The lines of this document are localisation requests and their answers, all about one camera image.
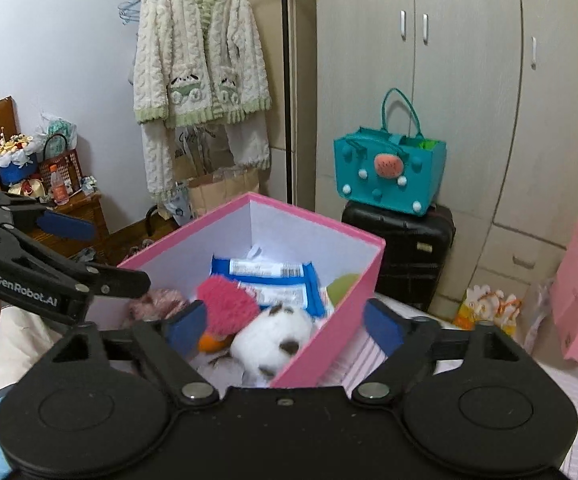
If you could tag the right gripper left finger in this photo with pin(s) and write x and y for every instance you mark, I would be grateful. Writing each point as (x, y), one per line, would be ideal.
(164, 346)

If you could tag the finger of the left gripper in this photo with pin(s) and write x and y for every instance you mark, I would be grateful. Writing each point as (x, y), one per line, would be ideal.
(61, 225)

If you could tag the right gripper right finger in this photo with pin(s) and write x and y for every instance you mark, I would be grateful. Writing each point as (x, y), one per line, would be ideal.
(406, 342)

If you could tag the orange plush ball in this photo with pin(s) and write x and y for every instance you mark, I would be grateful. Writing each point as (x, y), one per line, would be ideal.
(209, 343)

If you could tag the white plush toy brown tail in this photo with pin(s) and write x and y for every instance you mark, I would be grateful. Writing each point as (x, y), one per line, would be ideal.
(266, 345)

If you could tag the blue snack package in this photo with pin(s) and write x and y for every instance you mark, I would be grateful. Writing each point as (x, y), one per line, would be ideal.
(294, 285)

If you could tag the orange drink bottle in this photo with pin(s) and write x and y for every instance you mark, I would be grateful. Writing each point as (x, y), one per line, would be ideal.
(60, 191)

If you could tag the pink floral fabric pouch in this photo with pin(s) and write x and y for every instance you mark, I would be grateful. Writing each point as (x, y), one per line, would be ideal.
(156, 305)

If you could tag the pink fluffy plush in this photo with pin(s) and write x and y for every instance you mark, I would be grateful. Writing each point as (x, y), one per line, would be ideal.
(229, 307)

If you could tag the black suitcase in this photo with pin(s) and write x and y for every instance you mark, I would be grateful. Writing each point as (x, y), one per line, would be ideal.
(416, 249)

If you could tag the flower bouquet blue box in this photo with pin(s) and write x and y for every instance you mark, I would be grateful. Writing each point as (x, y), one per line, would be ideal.
(18, 157)

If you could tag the white orange printed bag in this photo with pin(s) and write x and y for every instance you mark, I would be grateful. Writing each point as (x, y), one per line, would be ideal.
(483, 304)

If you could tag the green plush ball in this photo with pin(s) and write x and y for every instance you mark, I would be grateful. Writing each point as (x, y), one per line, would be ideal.
(339, 288)

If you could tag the pink storage box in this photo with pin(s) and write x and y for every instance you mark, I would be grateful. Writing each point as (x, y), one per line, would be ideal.
(282, 254)

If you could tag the brown paper bag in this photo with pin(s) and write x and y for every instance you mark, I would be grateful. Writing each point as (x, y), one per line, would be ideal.
(211, 191)

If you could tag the teal felt handbag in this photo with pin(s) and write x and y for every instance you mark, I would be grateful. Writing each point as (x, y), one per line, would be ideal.
(380, 168)

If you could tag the cream knitted cardigan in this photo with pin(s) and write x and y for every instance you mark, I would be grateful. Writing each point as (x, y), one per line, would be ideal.
(199, 63)

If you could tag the beige wardrobe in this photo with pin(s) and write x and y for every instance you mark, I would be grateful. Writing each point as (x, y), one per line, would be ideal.
(497, 81)

